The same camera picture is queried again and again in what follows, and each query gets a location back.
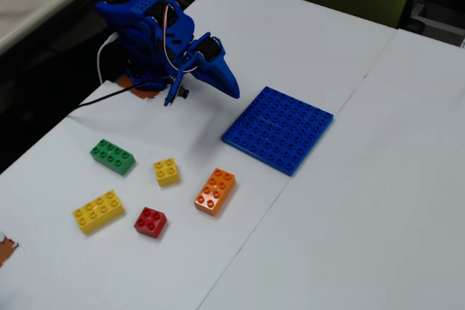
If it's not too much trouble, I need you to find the black cable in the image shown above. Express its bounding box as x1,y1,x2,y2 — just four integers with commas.
67,76,174,118

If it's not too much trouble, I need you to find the red 2x2 block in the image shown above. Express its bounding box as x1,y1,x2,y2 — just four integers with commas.
134,206,168,240

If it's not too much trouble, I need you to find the green 2x4 block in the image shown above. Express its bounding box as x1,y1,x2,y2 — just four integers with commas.
89,138,137,176

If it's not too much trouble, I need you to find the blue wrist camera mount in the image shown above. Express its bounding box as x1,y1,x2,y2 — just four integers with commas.
162,56,200,107

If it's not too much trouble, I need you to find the yellow 2x2 block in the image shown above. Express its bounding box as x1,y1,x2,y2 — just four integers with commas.
153,158,181,187

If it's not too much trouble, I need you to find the grey shelf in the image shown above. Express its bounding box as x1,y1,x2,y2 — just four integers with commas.
399,0,465,49

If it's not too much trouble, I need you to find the white cable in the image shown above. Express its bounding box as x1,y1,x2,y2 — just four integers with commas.
96,33,119,84

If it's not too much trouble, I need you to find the red white servo wire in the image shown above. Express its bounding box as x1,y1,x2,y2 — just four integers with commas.
162,0,200,74

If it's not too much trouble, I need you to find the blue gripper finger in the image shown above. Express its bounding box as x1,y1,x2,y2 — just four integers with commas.
194,54,241,99

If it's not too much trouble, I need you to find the orange 2x4 block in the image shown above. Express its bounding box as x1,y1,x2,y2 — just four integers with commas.
193,167,237,218

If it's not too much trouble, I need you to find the blue 8x8 baseplate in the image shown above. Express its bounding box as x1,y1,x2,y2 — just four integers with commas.
221,86,335,178

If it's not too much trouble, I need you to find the yellow 2x4 block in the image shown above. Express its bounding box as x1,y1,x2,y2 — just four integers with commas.
72,189,126,235

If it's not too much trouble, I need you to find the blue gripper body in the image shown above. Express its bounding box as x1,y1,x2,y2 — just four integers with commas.
186,32,224,72

